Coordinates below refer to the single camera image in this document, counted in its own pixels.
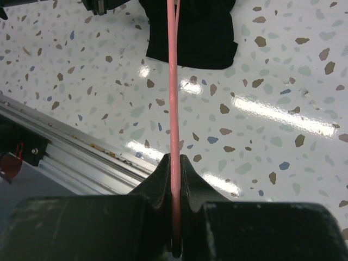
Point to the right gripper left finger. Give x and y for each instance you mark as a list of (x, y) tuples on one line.
[(135, 226)]

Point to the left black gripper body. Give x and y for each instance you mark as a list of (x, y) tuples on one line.
[(100, 7)]

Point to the pink wire hanger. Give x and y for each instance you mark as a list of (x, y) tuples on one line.
[(175, 168)]

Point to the aluminium mounting rail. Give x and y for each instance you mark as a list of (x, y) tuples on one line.
[(75, 160)]

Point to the black underwear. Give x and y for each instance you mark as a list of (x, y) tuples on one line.
[(205, 33)]

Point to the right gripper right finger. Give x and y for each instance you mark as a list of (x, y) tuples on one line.
[(215, 228)]

